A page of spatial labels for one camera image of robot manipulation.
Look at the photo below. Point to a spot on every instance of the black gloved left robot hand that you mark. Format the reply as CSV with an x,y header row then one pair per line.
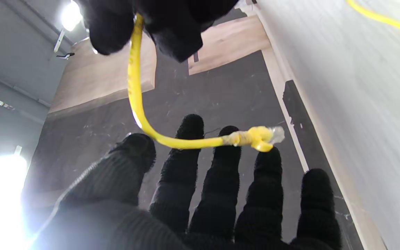
x,y
123,215

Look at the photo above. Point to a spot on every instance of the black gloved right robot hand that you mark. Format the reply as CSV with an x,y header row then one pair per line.
x,y
172,24

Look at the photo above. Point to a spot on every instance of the light wooden board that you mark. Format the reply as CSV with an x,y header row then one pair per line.
x,y
96,80

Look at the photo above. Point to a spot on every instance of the bright tube light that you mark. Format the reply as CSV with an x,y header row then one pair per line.
x,y
71,15

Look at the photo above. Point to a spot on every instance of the black clamp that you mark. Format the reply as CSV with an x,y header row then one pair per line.
x,y
64,55

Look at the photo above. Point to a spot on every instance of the black tape strip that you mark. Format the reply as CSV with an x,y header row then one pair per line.
x,y
311,139

